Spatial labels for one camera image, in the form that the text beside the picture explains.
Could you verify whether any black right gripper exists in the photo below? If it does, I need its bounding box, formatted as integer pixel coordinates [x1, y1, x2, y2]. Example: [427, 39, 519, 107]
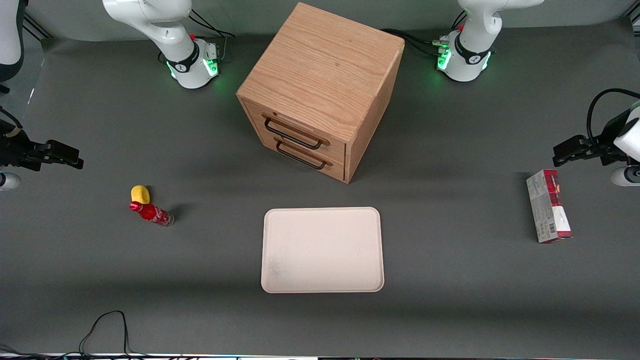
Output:
[0, 128, 85, 171]

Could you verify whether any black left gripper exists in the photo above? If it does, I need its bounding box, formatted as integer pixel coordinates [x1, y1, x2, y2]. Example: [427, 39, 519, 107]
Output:
[552, 111, 632, 168]

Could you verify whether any red coke bottle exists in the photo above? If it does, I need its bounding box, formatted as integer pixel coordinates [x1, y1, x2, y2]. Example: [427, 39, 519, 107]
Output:
[129, 201, 175, 228]

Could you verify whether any cream rectangular tray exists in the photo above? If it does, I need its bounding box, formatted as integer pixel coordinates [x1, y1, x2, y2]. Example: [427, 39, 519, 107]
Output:
[261, 207, 385, 294]

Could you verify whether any red and grey carton box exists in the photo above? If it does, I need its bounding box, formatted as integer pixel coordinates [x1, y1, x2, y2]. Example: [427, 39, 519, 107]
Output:
[526, 169, 574, 244]

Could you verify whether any wooden drawer cabinet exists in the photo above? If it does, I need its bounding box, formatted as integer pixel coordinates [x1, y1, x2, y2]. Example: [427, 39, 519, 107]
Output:
[236, 2, 405, 184]

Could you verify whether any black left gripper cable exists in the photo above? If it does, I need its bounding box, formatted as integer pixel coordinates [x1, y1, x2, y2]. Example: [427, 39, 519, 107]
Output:
[587, 88, 640, 147]

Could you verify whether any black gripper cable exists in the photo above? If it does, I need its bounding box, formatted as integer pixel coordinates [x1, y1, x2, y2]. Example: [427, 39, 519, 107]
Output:
[0, 107, 24, 139]
[587, 88, 640, 147]

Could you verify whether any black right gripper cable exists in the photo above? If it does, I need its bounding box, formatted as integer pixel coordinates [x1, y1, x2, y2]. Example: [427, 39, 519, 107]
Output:
[0, 107, 24, 139]

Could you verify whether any black metal frame bar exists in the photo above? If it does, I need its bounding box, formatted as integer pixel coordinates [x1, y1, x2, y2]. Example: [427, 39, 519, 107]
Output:
[22, 12, 54, 41]

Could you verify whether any black looped table cable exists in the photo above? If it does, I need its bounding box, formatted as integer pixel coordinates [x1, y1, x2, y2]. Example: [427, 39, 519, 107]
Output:
[0, 310, 151, 360]

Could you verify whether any black left arm base cable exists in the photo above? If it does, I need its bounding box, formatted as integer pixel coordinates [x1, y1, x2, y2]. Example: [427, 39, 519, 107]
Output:
[382, 9, 469, 59]

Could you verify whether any black arm base cable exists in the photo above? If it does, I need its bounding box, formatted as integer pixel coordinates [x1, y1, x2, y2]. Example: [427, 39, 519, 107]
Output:
[159, 8, 236, 65]
[382, 9, 469, 59]

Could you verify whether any black right arm base cable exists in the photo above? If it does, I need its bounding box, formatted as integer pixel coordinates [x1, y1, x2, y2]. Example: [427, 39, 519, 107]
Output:
[159, 8, 236, 65]

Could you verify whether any long black metal drawer handle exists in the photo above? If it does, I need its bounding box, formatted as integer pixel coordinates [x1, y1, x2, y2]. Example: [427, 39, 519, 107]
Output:
[263, 117, 324, 150]

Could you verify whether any wooden drawer with long handle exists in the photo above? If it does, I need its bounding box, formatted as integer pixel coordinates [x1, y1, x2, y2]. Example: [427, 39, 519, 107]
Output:
[242, 99, 347, 162]

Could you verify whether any short black metal drawer handle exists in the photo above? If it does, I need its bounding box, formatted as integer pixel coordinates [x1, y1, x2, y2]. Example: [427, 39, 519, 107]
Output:
[275, 141, 327, 170]

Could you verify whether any wooden drawer with short handle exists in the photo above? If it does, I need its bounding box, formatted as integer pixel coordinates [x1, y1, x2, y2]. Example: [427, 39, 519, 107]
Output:
[260, 135, 347, 182]

